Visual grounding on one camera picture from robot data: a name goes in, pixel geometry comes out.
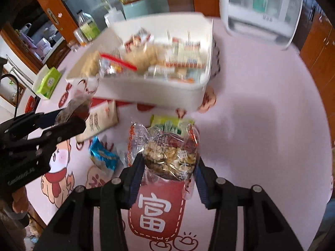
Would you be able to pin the green snack packet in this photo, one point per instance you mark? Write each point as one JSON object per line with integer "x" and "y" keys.
{"x": 170, "y": 124}

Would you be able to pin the glass bottle green label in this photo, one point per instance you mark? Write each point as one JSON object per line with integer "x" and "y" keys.
{"x": 89, "y": 28}

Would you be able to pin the blue snack packet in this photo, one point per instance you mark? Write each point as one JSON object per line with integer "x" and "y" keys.
{"x": 103, "y": 157}

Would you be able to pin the red white pastry packet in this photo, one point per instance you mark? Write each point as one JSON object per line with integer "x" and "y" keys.
{"x": 137, "y": 39}

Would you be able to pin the dark dried fruit packet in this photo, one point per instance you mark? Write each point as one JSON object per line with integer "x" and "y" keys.
{"x": 76, "y": 107}

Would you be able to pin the clear nut snack packet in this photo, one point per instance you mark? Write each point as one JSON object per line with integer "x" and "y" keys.
{"x": 167, "y": 157}

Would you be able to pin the beige biscuit packet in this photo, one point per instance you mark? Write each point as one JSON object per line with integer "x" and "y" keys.
{"x": 100, "y": 120}

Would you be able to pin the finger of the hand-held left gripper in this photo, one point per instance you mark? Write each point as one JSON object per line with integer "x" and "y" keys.
{"x": 49, "y": 119}
{"x": 65, "y": 130}

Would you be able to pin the white plastic storage bin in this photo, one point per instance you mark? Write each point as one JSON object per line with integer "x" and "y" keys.
{"x": 151, "y": 94}

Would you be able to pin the white countertop appliance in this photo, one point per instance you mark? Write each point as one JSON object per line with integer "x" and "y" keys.
{"x": 225, "y": 5}

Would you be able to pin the mountain print cake packet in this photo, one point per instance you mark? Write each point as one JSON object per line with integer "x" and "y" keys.
{"x": 192, "y": 72}

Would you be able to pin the white squeeze bottle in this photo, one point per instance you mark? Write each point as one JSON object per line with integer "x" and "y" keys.
{"x": 113, "y": 18}

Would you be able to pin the green tissue box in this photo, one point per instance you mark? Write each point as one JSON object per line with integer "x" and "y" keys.
{"x": 49, "y": 82}

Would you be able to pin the teal canister brown lid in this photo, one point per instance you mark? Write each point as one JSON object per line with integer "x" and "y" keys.
{"x": 134, "y": 9}

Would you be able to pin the clear yellow cracker packet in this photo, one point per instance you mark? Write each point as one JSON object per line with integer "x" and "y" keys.
{"x": 90, "y": 62}

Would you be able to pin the orange white snack bar packet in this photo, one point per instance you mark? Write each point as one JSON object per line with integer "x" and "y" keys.
{"x": 180, "y": 49}

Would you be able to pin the clear packet red edge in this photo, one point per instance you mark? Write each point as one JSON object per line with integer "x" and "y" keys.
{"x": 116, "y": 64}

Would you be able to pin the pink printed tablecloth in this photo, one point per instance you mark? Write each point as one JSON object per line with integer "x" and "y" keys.
{"x": 261, "y": 109}

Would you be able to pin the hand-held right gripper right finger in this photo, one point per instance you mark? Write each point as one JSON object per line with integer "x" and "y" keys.
{"x": 203, "y": 185}

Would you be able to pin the round yellow cake packet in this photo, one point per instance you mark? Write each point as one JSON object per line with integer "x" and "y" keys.
{"x": 142, "y": 56}

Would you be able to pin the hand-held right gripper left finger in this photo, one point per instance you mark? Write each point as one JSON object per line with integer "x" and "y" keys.
{"x": 136, "y": 180}

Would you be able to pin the small glass jar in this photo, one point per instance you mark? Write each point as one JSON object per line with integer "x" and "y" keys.
{"x": 73, "y": 46}

